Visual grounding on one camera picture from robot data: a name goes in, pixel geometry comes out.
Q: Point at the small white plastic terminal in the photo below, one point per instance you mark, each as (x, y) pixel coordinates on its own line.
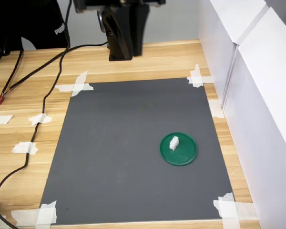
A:
(174, 142)

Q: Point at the round green lid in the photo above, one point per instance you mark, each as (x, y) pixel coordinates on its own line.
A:
(183, 155)

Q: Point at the white tape piece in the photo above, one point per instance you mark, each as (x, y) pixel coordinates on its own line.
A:
(3, 119)
(46, 118)
(228, 210)
(216, 109)
(78, 86)
(46, 214)
(21, 148)
(196, 80)

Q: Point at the person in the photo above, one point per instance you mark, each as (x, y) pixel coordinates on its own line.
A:
(38, 21)

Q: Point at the white partition panel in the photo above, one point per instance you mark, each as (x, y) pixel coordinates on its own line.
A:
(214, 47)
(264, 119)

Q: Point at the dark grey mat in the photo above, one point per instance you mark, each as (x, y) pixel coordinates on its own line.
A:
(124, 179)

